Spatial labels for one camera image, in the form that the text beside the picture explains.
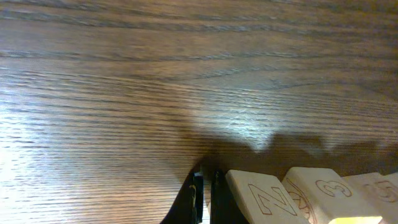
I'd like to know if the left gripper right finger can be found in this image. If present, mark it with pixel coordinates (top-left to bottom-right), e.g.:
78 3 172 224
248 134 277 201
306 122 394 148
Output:
210 169 249 224

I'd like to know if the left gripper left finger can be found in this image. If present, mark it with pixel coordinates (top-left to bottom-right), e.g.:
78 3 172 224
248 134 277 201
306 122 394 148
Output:
160 172 204 224

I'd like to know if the red I block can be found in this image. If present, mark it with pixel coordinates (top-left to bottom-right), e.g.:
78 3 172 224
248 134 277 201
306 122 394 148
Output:
226 170 308 224

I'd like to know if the yellow C block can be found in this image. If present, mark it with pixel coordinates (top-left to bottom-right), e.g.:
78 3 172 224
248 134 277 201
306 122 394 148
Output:
282 167 382 224

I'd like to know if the green R block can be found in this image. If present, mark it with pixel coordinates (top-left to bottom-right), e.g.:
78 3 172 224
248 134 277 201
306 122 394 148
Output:
343 172 397 224

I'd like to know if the red A block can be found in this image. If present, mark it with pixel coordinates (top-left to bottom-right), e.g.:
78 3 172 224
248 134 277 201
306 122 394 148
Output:
384 172 398 187

